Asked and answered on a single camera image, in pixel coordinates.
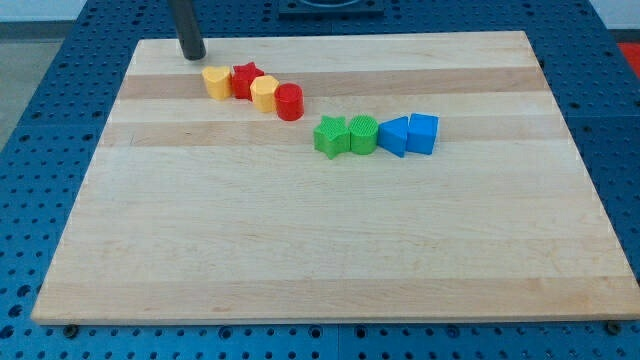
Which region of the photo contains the green star block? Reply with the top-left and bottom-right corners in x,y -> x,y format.
313,115 -> 351,159

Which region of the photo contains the yellow hexagon block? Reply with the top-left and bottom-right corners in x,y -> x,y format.
250,75 -> 279,113

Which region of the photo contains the red star block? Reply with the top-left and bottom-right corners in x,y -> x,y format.
231,62 -> 264,101

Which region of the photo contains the green cylinder block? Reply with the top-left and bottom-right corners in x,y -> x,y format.
349,115 -> 379,155

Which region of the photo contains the blue triangle block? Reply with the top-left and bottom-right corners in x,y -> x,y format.
377,116 -> 409,158

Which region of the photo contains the red cylinder block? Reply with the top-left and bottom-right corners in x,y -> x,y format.
274,83 -> 304,121

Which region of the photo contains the wooden board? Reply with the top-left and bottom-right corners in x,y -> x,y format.
31,31 -> 639,325

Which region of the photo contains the blue cube block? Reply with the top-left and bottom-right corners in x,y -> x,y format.
406,113 -> 439,155

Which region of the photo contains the yellow heart block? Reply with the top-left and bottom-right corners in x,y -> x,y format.
201,66 -> 232,100

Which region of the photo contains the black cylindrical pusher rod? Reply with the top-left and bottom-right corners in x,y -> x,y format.
167,0 -> 206,61

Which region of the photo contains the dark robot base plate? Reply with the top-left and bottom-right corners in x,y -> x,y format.
278,0 -> 385,19

